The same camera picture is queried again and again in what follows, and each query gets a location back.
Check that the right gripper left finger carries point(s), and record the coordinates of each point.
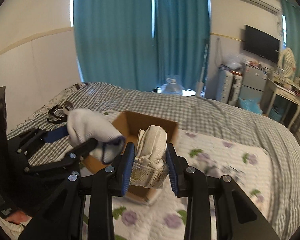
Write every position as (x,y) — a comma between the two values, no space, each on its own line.
(111,181)

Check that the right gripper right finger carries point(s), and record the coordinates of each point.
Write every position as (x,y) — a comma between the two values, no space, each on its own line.
(187,181)

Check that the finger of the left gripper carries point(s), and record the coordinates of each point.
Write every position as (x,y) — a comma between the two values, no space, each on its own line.
(69,163)
(33,139)

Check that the white blue sock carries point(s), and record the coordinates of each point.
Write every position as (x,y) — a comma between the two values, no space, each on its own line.
(84,124)

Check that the cream lace cloth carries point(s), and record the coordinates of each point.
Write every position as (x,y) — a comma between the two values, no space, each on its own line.
(149,168)

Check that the left hand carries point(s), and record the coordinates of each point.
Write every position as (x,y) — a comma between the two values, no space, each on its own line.
(19,217)

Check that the grey checked bed sheet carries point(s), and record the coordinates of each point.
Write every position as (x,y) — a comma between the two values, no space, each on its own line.
(260,154)

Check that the clear water bottle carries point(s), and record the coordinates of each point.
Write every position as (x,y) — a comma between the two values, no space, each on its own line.
(172,85)

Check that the blue plastic bag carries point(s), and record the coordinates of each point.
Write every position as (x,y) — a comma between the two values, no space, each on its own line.
(250,105)

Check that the white storage cabinet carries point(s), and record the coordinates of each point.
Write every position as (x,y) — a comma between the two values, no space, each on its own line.
(229,85)

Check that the grey mini fridge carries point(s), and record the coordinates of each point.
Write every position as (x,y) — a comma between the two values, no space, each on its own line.
(253,83)

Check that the white dressing table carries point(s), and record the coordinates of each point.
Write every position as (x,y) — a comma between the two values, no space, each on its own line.
(271,91)

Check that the teal window curtain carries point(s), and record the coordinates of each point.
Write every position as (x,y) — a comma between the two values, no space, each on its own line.
(138,44)

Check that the white oval mirror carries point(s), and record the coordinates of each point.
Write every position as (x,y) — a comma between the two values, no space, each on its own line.
(286,63)

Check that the teal side curtain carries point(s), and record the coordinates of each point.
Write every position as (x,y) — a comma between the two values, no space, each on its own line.
(292,15)

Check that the black wall television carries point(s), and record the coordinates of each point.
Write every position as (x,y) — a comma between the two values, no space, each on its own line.
(261,44)

